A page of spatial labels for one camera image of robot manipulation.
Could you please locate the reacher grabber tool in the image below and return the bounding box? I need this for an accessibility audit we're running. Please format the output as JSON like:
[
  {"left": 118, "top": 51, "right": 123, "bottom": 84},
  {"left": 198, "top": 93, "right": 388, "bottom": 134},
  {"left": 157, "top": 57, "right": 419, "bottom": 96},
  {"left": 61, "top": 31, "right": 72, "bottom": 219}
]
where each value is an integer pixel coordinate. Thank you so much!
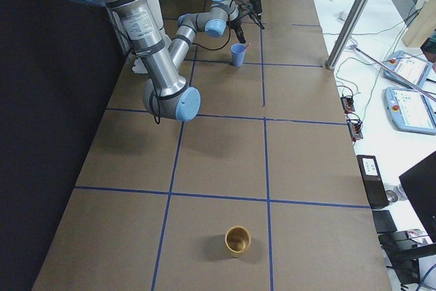
[{"left": 347, "top": 44, "right": 436, "bottom": 104}]

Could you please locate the orange connector board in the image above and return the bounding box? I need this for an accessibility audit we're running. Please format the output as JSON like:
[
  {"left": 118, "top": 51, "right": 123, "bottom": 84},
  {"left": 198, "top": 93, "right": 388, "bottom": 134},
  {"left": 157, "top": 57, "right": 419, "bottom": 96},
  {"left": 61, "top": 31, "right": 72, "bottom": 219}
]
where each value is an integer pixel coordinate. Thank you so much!
[
  {"left": 346, "top": 116, "right": 363, "bottom": 142},
  {"left": 340, "top": 95, "right": 355, "bottom": 113}
]

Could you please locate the teach pendant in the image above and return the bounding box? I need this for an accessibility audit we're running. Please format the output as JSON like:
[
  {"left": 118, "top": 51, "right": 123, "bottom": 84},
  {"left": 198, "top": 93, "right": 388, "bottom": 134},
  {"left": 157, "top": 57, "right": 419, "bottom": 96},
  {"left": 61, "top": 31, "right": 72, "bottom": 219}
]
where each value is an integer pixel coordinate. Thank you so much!
[
  {"left": 384, "top": 50, "right": 433, "bottom": 87},
  {"left": 384, "top": 87, "right": 435, "bottom": 135}
]

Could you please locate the orange connector board near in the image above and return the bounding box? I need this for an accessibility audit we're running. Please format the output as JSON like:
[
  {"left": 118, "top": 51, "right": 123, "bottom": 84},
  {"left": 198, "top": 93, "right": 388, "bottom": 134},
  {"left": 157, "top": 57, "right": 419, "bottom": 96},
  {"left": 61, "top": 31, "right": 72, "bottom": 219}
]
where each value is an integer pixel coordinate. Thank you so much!
[{"left": 346, "top": 116, "right": 363, "bottom": 142}]

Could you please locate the black box with label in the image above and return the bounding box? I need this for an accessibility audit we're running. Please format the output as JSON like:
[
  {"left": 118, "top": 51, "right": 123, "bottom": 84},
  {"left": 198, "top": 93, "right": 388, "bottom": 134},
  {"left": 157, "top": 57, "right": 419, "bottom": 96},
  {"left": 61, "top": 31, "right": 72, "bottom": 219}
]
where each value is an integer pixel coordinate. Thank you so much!
[{"left": 356, "top": 155, "right": 389, "bottom": 209}]

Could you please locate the green wire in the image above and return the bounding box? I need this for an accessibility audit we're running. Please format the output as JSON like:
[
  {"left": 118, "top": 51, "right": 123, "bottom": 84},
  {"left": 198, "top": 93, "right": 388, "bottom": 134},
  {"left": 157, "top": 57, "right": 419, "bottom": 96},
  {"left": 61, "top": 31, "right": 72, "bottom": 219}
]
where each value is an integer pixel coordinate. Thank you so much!
[{"left": 335, "top": 7, "right": 420, "bottom": 118}]

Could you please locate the orange connector board far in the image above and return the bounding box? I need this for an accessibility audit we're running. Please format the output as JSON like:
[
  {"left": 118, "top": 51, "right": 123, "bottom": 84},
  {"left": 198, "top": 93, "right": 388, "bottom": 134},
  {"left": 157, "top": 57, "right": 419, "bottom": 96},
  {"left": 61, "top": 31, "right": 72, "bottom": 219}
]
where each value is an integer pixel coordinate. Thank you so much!
[{"left": 340, "top": 95, "right": 355, "bottom": 113}]

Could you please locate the lower teach pendant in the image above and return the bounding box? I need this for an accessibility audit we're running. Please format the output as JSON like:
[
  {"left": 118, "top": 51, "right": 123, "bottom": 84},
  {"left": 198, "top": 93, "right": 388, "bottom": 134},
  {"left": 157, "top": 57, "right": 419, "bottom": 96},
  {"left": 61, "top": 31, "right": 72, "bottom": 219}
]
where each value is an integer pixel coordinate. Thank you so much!
[{"left": 384, "top": 87, "right": 435, "bottom": 135}]

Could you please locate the aluminium frame post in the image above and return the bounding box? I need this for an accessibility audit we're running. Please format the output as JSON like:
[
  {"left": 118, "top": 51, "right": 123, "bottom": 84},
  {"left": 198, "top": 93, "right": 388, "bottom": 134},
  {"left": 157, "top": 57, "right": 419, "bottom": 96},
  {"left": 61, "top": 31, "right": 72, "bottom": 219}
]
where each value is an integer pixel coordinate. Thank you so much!
[{"left": 325, "top": 0, "right": 368, "bottom": 70}]

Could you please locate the orange cup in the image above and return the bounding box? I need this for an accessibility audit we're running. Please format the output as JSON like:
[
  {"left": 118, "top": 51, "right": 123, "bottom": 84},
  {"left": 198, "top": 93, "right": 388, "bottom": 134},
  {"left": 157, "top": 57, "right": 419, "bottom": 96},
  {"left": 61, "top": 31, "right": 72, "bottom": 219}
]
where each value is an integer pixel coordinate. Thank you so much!
[{"left": 224, "top": 226, "right": 251, "bottom": 258}]

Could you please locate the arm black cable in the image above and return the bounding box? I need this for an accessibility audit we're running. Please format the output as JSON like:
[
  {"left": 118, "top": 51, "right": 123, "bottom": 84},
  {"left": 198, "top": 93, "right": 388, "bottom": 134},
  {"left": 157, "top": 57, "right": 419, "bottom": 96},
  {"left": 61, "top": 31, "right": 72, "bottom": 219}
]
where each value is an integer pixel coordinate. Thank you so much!
[{"left": 151, "top": 0, "right": 266, "bottom": 125}]

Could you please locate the light blue ribbed cup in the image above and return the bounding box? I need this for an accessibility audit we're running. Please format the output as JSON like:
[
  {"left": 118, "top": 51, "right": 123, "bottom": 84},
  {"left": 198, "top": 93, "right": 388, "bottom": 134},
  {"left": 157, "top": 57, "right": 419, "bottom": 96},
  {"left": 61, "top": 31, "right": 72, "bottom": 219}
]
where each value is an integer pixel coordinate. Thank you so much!
[{"left": 230, "top": 43, "right": 246, "bottom": 67}]

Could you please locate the upper teach pendant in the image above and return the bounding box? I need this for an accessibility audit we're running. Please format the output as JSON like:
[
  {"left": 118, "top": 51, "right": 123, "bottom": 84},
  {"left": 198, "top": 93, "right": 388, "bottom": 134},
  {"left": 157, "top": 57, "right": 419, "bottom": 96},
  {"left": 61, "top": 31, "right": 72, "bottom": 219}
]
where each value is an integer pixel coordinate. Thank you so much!
[{"left": 384, "top": 50, "right": 433, "bottom": 87}]

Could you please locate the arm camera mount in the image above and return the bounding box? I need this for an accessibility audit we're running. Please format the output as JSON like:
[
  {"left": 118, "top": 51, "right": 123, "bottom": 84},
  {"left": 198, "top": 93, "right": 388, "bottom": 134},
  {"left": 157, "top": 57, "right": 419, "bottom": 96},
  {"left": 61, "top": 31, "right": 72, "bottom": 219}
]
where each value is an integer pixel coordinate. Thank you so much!
[{"left": 238, "top": 2, "right": 265, "bottom": 30}]

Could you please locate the black monitor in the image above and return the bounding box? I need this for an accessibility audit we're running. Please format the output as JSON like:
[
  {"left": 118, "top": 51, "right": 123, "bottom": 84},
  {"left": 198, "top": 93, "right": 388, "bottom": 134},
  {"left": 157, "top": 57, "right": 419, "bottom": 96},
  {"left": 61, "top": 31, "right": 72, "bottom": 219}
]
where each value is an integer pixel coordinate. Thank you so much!
[{"left": 399, "top": 156, "right": 436, "bottom": 242}]

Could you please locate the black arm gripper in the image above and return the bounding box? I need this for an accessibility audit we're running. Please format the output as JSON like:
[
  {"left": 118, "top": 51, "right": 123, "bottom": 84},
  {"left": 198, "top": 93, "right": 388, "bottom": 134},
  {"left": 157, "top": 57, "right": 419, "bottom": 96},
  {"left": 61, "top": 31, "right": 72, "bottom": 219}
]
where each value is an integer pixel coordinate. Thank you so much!
[{"left": 228, "top": 17, "right": 246, "bottom": 44}]

